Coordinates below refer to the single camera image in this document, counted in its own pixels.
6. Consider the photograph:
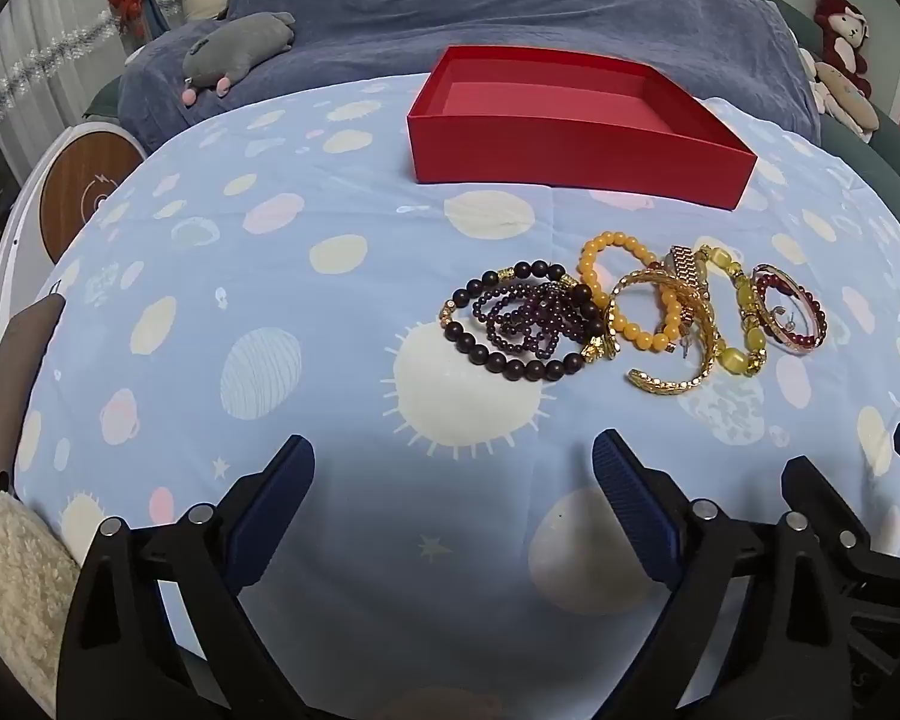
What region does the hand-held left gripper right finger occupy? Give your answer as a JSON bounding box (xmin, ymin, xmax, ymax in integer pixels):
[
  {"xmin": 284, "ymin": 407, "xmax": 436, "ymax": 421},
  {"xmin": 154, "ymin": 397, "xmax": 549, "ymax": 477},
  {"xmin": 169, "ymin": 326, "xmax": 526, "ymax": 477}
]
[{"xmin": 591, "ymin": 429, "xmax": 852, "ymax": 720}]

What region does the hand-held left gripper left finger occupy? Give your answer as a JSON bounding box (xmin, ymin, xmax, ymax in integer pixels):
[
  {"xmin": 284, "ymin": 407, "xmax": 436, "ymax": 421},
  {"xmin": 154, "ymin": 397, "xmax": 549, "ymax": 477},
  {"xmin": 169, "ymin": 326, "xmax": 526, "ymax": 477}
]
[{"xmin": 56, "ymin": 433, "xmax": 316, "ymax": 720}]

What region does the gold cuff bracelet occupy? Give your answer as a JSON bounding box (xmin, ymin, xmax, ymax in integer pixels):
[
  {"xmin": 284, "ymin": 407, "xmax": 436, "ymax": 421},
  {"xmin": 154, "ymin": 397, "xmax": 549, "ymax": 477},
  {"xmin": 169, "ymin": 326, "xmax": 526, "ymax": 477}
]
[{"xmin": 606, "ymin": 266, "xmax": 725, "ymax": 396}]

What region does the yellow cat-eye bead bracelet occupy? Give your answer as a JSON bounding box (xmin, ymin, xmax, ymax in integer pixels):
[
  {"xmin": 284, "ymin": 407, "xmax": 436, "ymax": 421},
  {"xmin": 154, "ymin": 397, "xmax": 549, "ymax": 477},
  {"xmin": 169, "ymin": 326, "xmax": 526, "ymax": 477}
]
[{"xmin": 694, "ymin": 244, "xmax": 770, "ymax": 376}]

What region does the red bead bracelet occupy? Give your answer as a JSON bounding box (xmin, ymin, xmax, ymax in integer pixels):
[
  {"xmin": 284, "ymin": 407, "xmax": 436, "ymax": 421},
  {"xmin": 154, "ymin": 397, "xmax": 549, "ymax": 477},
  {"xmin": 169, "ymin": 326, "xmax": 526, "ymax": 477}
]
[{"xmin": 750, "ymin": 274, "xmax": 830, "ymax": 355}]

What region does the dark wooden bead bracelet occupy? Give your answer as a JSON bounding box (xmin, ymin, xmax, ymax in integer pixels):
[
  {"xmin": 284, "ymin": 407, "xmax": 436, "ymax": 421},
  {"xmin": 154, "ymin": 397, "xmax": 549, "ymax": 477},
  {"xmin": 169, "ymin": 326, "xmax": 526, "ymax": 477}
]
[{"xmin": 439, "ymin": 261, "xmax": 608, "ymax": 383}]

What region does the purple garnet bead bracelet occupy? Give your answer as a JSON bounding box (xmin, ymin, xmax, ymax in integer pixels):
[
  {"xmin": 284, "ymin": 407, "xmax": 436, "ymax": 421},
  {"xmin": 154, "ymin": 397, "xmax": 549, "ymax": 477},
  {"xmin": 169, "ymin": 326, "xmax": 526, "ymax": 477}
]
[{"xmin": 472, "ymin": 281, "xmax": 593, "ymax": 357}]

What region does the thin rose gold bangle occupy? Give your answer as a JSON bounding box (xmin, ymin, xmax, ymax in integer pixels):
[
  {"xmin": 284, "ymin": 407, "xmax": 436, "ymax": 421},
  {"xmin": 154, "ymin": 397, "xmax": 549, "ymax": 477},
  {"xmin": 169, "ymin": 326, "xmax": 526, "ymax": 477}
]
[{"xmin": 750, "ymin": 262, "xmax": 826, "ymax": 353}]

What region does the gold watch band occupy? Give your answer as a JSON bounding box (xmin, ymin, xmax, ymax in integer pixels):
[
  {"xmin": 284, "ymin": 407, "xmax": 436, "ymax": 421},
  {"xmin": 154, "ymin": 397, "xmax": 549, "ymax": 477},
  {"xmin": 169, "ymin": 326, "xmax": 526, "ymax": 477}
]
[{"xmin": 664, "ymin": 244, "xmax": 710, "ymax": 301}]

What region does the orange bead bracelet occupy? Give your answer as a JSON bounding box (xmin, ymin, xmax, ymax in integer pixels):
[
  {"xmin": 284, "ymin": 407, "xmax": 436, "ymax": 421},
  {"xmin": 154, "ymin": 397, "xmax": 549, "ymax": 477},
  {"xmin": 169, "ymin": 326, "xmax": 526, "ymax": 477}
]
[{"xmin": 577, "ymin": 231, "xmax": 687, "ymax": 352}]

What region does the red cardboard box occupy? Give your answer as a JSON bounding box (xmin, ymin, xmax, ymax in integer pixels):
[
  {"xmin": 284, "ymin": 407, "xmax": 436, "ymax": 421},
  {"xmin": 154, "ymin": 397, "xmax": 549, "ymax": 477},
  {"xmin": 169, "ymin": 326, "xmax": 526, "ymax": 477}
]
[{"xmin": 407, "ymin": 45, "xmax": 758, "ymax": 211}]

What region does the cream fleece fabric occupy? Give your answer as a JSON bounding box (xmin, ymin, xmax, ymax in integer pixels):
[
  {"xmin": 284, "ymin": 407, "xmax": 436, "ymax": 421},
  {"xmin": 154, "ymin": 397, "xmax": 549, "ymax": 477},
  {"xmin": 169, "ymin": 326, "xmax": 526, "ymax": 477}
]
[{"xmin": 0, "ymin": 486, "xmax": 83, "ymax": 717}]

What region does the dark green upholstered furniture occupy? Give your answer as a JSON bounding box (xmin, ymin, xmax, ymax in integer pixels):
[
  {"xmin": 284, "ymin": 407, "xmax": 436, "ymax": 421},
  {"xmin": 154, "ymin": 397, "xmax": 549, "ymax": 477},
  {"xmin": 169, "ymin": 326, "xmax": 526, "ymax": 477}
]
[{"xmin": 735, "ymin": 0, "xmax": 900, "ymax": 211}]

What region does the cream plush toy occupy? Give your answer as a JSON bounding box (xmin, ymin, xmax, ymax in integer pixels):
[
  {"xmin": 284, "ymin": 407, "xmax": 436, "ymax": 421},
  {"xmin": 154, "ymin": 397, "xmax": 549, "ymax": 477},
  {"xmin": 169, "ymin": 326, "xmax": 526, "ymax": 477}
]
[{"xmin": 799, "ymin": 47, "xmax": 882, "ymax": 145}]

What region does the white round device wooden face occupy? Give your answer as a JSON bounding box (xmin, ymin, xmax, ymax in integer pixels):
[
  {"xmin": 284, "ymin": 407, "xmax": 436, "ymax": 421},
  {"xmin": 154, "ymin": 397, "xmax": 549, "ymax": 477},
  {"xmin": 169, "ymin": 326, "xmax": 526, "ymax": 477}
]
[{"xmin": 0, "ymin": 118, "xmax": 147, "ymax": 391}]

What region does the red monkey plush toy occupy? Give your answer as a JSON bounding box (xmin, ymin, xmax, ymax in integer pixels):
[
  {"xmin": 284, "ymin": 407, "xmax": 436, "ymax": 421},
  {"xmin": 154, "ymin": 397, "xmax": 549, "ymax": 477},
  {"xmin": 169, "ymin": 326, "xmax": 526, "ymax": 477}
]
[{"xmin": 811, "ymin": 0, "xmax": 873, "ymax": 98}]

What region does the grey plush toy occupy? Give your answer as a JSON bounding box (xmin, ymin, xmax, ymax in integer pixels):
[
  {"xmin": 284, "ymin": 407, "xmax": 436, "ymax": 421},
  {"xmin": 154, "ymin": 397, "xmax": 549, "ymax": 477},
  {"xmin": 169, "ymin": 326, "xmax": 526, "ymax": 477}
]
[{"xmin": 182, "ymin": 11, "xmax": 297, "ymax": 106}]

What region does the silver tinsel garland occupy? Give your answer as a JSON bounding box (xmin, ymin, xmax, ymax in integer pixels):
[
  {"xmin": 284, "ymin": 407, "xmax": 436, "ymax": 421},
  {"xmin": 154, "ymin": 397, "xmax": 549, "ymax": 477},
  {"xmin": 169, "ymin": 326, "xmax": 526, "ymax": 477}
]
[{"xmin": 0, "ymin": 0, "xmax": 185, "ymax": 110}]

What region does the dark blue blanket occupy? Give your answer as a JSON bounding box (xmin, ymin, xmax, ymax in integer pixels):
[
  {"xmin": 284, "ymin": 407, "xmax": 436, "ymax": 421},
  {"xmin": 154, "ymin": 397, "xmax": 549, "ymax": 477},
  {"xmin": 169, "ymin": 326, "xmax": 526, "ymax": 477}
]
[{"xmin": 116, "ymin": 0, "xmax": 822, "ymax": 155}]

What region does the red bow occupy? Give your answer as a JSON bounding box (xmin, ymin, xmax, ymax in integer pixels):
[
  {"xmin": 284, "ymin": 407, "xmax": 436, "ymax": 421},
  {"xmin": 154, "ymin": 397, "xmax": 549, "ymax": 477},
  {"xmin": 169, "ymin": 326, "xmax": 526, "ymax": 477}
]
[{"xmin": 107, "ymin": 0, "xmax": 151, "ymax": 35}]

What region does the white sheer curtain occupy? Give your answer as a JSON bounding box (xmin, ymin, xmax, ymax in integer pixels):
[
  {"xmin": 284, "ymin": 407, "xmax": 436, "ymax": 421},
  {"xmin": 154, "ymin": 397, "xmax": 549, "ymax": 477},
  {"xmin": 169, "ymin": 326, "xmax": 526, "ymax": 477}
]
[{"xmin": 0, "ymin": 0, "xmax": 158, "ymax": 136}]

